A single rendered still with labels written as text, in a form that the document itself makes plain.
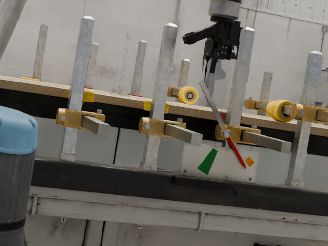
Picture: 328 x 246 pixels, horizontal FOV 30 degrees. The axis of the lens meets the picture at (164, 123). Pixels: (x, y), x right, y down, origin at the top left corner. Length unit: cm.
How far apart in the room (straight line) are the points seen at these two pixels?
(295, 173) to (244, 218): 22
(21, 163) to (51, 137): 100
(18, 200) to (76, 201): 84
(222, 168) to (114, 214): 36
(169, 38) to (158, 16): 741
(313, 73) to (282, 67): 796
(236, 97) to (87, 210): 57
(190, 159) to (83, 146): 37
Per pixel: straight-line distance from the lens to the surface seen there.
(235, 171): 193
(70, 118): 177
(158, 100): 183
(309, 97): 203
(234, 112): 191
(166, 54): 183
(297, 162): 203
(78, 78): 177
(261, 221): 205
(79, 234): 211
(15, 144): 99
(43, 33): 286
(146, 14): 920
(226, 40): 179
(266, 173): 224
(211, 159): 190
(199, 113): 210
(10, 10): 120
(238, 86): 192
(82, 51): 178
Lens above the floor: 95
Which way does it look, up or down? 3 degrees down
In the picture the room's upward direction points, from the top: 9 degrees clockwise
